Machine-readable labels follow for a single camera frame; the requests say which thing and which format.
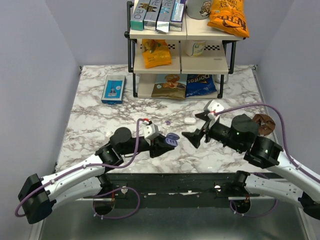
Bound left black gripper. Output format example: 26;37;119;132
119;133;175;159

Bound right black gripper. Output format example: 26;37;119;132
181;110;243;152

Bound white earbud case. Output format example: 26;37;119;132
183;117;197;125

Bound lavender earbud charging case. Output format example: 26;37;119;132
165;132;180;147

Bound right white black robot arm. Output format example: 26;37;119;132
182;113;320;219

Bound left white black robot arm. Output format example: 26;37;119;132
15;123;179;225

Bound blue Doritos bag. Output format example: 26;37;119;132
185;74;217;98

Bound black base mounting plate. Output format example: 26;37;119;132
83;173;248;213

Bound brown snack bag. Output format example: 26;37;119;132
151;73;188;100

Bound beige black three-tier shelf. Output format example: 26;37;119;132
124;1;242;99

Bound blue flat product box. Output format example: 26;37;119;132
101;74;126;105

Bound white yogurt cup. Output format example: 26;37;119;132
184;40;206;57

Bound orange snack bag middle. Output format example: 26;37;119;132
142;39;172;69

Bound purple blue toothpaste box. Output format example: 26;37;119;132
169;0;186;32

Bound orange chip bag top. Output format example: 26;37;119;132
207;0;250;38

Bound white printed mug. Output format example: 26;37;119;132
186;0;213;20

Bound teal toothpaste box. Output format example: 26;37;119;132
130;0;150;31

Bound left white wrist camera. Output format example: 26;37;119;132
143;123;160;140

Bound aluminium rail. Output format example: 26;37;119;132
228;195;261;201

